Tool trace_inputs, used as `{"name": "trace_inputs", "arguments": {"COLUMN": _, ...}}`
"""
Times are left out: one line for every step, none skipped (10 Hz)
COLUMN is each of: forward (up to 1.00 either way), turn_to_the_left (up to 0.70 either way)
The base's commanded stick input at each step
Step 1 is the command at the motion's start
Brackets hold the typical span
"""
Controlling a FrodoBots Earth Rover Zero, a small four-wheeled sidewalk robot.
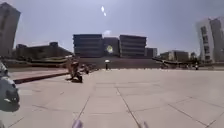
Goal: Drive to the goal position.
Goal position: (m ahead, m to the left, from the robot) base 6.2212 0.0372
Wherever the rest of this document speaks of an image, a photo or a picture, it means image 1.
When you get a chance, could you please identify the person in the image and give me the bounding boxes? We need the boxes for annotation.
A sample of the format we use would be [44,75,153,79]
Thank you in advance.
[65,56,84,84]
[194,61,200,71]
[104,59,110,71]

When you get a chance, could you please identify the wide grey stairs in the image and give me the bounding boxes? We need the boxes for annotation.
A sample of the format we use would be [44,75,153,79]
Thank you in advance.
[78,57,164,70]

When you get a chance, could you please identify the large dark central building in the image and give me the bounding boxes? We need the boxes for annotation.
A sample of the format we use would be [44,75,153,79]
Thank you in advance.
[72,33,158,59]

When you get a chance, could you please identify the grey paved plaza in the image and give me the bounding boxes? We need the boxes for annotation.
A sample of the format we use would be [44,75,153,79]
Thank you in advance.
[0,68,224,128]

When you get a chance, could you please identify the low distant building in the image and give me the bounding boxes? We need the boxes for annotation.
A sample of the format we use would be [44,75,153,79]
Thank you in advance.
[159,50,190,62]

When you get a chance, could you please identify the robot's own part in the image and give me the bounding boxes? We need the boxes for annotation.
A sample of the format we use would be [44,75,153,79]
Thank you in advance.
[71,119,84,128]

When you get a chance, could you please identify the low dark building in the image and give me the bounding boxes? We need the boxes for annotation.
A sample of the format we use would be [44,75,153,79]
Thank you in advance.
[14,41,74,61]

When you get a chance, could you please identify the raised stone ledge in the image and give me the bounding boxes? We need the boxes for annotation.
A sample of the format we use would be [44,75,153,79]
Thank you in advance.
[7,68,71,85]

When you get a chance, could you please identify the white multi-storey building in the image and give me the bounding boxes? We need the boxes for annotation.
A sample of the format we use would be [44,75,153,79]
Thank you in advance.
[195,16,224,64]

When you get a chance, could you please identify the vehicle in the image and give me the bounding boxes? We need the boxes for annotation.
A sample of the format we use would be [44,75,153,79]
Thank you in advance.
[0,61,21,113]

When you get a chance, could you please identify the tall grey building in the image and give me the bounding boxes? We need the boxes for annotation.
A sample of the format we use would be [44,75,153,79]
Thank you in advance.
[0,1,22,58]

